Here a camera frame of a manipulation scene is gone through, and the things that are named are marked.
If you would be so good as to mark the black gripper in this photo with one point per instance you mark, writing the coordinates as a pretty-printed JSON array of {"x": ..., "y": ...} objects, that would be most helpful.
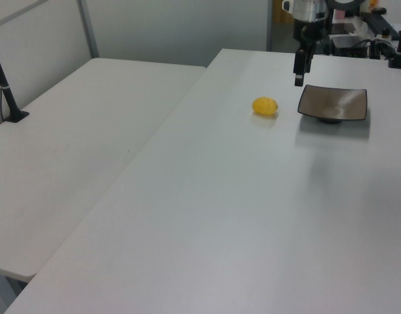
[{"x": 309, "y": 31}]

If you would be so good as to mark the yellow potato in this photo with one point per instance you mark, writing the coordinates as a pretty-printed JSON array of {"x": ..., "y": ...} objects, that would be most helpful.
[{"x": 265, "y": 106}]

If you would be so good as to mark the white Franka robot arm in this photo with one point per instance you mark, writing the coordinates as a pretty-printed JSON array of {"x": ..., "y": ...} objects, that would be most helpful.
[{"x": 309, "y": 10}]

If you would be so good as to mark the brown square ceramic plate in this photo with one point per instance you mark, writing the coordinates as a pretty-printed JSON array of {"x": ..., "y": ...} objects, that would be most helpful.
[{"x": 334, "y": 101}]

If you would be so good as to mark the black electronics box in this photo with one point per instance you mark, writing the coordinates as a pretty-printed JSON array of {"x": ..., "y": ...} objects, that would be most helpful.
[{"x": 350, "y": 45}]

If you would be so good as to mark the brown wooden board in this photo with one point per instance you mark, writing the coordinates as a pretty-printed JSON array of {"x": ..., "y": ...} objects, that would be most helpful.
[{"x": 282, "y": 16}]

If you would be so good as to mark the black keyboard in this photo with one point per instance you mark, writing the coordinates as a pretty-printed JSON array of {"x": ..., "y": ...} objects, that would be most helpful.
[{"x": 380, "y": 23}]

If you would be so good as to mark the white side table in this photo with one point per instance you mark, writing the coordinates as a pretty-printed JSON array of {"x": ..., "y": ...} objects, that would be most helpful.
[{"x": 82, "y": 137}]

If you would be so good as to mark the grey partition frame post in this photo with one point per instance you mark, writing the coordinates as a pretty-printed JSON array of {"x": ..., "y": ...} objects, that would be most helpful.
[
  {"x": 269, "y": 24},
  {"x": 89, "y": 29}
]

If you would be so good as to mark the black camera stand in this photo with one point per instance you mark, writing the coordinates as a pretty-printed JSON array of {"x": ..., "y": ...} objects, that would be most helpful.
[{"x": 399, "y": 52}]

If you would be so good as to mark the black camera pole with base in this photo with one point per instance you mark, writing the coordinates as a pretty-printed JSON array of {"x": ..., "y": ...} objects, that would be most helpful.
[{"x": 4, "y": 85}]

